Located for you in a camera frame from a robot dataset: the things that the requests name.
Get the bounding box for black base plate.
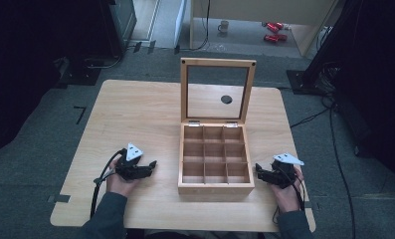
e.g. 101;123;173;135
53;56;102;90

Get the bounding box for black cabinet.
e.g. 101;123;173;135
99;0;138;58

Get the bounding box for black looped floor cable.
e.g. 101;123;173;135
84;53;124;70

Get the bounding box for short black floor cable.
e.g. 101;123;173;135
290;107;332;129

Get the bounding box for tangle of black cables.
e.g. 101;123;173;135
316;61;342;109

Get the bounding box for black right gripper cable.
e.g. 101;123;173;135
272;168;307;225

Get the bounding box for white panel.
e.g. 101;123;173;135
173;0;188;48

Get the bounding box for black metal stand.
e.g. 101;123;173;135
286;0;363;97

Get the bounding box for person's right hand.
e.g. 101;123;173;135
270;165;305;214

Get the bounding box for grey mug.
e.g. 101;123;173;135
217;20;231;34

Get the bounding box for black hanging cable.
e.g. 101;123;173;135
179;0;212;53

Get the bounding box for wooden compartment box with glass lid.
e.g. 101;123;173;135
177;57;257;196

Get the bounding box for person's left hand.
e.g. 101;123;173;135
105;158;140;198

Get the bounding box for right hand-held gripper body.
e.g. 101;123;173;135
270;151;305;190

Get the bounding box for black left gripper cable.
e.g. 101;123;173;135
90;148;127;219

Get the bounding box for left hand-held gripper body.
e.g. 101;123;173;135
114;142;147;182

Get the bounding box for long black floor cable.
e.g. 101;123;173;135
328;106;357;239

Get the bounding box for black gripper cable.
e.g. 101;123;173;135
90;148;127;219
272;168;307;225

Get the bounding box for black angled tape mark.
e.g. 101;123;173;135
73;106;88;125

